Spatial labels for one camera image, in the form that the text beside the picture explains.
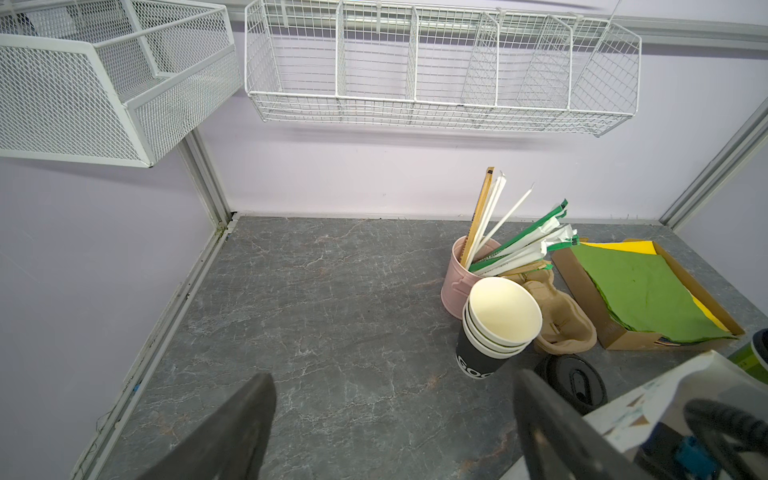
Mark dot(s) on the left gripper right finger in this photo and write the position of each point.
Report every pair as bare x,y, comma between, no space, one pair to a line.
557,443

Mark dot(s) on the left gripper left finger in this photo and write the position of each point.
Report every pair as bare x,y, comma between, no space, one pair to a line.
231,443

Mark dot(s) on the cartoon animal paper gift bag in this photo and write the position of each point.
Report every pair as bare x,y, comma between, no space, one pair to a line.
627,421

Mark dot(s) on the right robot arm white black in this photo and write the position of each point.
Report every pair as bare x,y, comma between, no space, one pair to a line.
724,442

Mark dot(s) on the stack of paper coffee cups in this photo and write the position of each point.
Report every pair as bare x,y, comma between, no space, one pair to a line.
500,319

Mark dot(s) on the stack of black cup lids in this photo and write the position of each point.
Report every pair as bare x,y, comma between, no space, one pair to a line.
574,380

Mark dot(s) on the stack of pulp cup carriers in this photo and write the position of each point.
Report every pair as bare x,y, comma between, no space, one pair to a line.
566,329

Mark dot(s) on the cardboard tray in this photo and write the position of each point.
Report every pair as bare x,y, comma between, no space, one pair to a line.
639,298

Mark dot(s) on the pink utensil holder cup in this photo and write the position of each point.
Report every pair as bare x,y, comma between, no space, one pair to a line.
458,281

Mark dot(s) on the wooden stir sticks bundle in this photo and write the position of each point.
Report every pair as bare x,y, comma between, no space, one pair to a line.
477,255

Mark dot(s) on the small white mesh basket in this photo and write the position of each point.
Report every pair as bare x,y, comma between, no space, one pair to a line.
111,82

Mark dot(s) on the long white wire shelf basket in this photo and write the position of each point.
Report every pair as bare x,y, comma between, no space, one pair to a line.
383,64

